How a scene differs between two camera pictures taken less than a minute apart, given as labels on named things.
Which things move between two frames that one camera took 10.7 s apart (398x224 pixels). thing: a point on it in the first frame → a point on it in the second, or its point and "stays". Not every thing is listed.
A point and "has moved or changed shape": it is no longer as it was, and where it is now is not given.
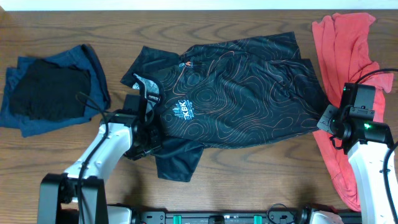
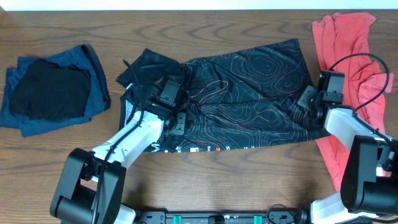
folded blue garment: (97, 98) stays
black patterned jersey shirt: (237, 92) has moved or changed shape
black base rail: (222, 217) stays
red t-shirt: (344, 51) stays
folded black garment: (49, 92) stays
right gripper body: (329, 121) → (309, 98)
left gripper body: (151, 141) → (179, 127)
